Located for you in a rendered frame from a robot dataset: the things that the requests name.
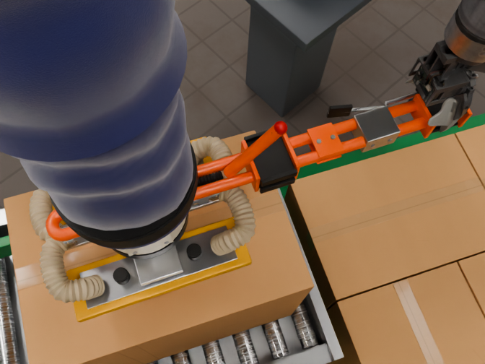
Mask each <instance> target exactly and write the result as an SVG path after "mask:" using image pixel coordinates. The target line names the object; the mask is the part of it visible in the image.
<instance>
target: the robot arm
mask: <svg viewBox="0 0 485 364"><path fill-rule="evenodd" d="M444 37H445V39H444V40H441V41H438V42H436V43H435V45H434V48H433V49H432V51H431V52H430V54H427V55H424V56H420V57H418V59H417V60H416V63H415V64H414V66H413V68H412V70H411V71H410V73H409V76H412V75H414V77H413V78H412V79H409V80H407V81H406V83H414V84H415V85H416V88H417V90H418V91H419V94H420V95H421V97H422V99H423V100H424V102H425V104H426V105H425V106H426V107H427V106H431V105H435V104H438V103H443V104H442V107H441V110H440V111H439V112H438V113H436V114H435V115H433V117H431V118H430V119H429V120H428V125H429V126H440V130H439V132H443V131H446V130H448V129H449V128H450V127H451V126H453V125H454V124H455V123H456V122H457V121H458V120H459V119H460V118H462V117H463V115H464V114H465V113H466V112H467V110H468V109H469V108H470V106H471V103H472V99H473V92H474V91H475V89H474V88H473V87H474V85H476V78H477V75H476V73H475V72H482V73H485V0H462V1H461V3H460V5H459V6H458V8H457V9H456V10H455V13H454V14H453V16H452V17H451V19H450V21H449V22H448V24H447V26H446V28H445V35H444ZM418 63H421V65H420V67H419V69H416V70H415V68H416V66H417V64H418ZM453 95H456V96H455V97H451V96H453ZM447 98H448V99H447Z"/></svg>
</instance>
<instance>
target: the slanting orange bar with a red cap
mask: <svg viewBox="0 0 485 364"><path fill-rule="evenodd" d="M286 132H287V125H286V123H284V122H283V121H277V122H276V123H275V124H274V125H273V126H272V127H271V128H270V129H269V130H268V131H267V132H265V133H264V134H263V135H262V136H261V137H260V138H258V139H257V140H256V141H255V142H254V143H252V144H251V145H250V146H249V148H247V149H246V150H245V151H244V152H243V153H241V154H240V155H239V156H238V157H237V158H236V159H234V160H233V161H232V162H231V163H230V164H229V165H228V166H227V167H226V168H225V169H224V174H225V175H226V176H227V177H228V178H229V177H232V176H235V175H236V174H237V173H239V172H240V171H241V170H242V169H243V168H244V167H245V166H246V165H248V164H249V163H250V162H251V161H253V160H254V159H255V158H256V157H257V156H259V155H260V154H261V153H262V152H263V151H264V150H265V149H267V148H268V147H269V146H270V145H272V144H273V143H274V142H275V141H276V140H277V139H278V138H279V137H281V136H282V135H284V134H285V133H286Z"/></svg>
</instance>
